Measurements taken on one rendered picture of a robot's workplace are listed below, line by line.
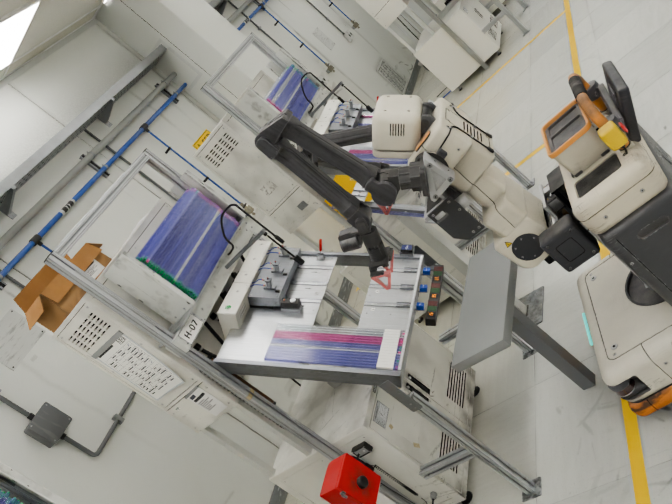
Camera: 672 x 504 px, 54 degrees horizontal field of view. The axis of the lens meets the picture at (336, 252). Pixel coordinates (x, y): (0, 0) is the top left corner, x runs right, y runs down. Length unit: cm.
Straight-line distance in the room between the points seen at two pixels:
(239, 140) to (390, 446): 186
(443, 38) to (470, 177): 491
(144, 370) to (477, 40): 514
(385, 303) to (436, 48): 467
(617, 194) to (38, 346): 308
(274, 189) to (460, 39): 364
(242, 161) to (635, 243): 229
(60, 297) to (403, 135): 146
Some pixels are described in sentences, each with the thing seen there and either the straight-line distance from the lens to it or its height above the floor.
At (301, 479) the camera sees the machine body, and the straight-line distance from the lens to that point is 302.
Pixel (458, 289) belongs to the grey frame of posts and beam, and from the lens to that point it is 298.
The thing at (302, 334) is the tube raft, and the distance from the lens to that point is 257.
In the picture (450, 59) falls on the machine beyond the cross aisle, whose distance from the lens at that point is 707.
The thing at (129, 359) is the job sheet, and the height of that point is 144.
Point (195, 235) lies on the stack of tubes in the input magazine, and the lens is 277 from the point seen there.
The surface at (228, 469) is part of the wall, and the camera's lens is 423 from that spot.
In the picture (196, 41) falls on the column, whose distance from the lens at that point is 575.
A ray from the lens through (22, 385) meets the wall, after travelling 390.
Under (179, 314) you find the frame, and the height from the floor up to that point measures 140.
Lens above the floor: 175
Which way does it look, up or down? 15 degrees down
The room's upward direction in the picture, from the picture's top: 51 degrees counter-clockwise
